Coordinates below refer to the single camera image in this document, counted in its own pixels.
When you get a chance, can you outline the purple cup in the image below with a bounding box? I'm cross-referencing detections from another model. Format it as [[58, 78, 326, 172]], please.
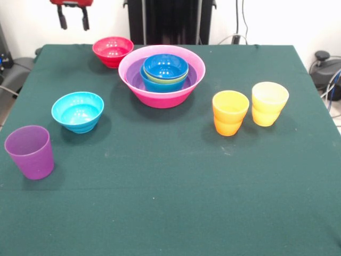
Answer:
[[4, 125, 55, 181]]

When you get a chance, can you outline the black equipment box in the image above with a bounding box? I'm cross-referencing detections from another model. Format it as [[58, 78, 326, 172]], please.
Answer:
[[0, 22, 14, 71]]

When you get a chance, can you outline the small red-pink bowl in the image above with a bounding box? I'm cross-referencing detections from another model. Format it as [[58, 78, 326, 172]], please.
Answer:
[[92, 36, 135, 69]]

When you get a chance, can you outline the yellow cup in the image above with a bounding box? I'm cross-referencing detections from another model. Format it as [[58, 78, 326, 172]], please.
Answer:
[[251, 82, 290, 115]]

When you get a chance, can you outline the large pink bowl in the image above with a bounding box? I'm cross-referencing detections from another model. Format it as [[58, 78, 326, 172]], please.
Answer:
[[118, 44, 207, 109]]

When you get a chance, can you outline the cyan bowl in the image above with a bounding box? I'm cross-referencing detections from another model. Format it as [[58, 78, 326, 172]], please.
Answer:
[[51, 91, 105, 134]]

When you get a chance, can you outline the dark blue bowl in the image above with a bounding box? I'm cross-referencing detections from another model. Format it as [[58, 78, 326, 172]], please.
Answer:
[[143, 53, 190, 81]]

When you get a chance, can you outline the purple bowl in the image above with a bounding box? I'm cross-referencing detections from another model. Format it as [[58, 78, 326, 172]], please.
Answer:
[[125, 55, 199, 93]]

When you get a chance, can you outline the dark green tablecloth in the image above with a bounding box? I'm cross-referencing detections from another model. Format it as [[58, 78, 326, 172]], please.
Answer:
[[0, 44, 341, 256]]

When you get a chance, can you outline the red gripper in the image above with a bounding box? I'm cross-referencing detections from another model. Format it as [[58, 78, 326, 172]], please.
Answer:
[[50, 0, 94, 31]]

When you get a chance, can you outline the green bowl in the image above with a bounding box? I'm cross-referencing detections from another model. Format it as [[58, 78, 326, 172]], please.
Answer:
[[143, 66, 189, 85]]

